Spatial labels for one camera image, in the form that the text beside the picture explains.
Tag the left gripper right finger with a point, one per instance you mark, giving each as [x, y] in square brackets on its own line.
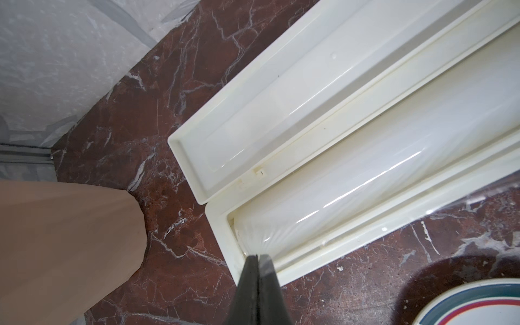
[272, 308]

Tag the plastic wrap roll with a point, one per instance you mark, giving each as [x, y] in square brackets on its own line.
[453, 115]

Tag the white plate green red rim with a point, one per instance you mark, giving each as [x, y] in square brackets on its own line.
[493, 301]

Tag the beige flower pot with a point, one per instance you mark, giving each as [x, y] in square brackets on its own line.
[64, 247]

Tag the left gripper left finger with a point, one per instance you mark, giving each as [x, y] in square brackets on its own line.
[244, 307]

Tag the clear plastic wrap sheet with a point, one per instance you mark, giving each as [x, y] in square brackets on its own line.
[500, 186]

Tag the cream plastic wrap dispenser box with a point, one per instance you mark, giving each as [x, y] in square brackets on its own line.
[338, 68]

